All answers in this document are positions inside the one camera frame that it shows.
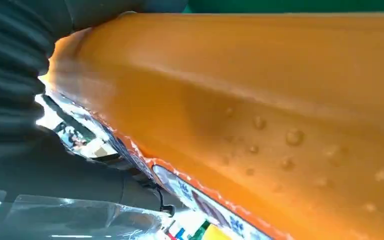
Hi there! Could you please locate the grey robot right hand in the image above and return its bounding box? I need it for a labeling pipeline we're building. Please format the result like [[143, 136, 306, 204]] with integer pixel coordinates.
[[0, 0, 189, 218]]

